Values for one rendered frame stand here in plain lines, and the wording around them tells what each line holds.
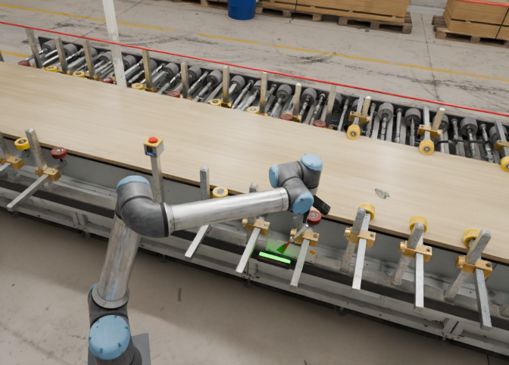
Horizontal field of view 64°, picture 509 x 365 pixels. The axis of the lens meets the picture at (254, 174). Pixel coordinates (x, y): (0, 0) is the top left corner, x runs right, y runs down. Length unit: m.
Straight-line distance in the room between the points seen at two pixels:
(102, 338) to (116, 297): 0.16
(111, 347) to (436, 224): 1.59
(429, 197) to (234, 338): 1.41
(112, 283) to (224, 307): 1.21
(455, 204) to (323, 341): 1.12
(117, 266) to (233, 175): 0.91
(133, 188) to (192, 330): 1.46
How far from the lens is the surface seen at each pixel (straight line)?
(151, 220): 1.34
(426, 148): 2.72
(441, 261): 2.36
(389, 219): 2.19
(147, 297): 2.88
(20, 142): 2.78
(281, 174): 1.57
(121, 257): 1.61
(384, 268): 2.34
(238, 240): 2.20
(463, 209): 2.42
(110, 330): 1.76
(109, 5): 3.02
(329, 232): 2.28
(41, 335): 2.91
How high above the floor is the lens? 2.34
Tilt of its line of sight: 39 degrees down
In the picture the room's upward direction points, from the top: 4 degrees clockwise
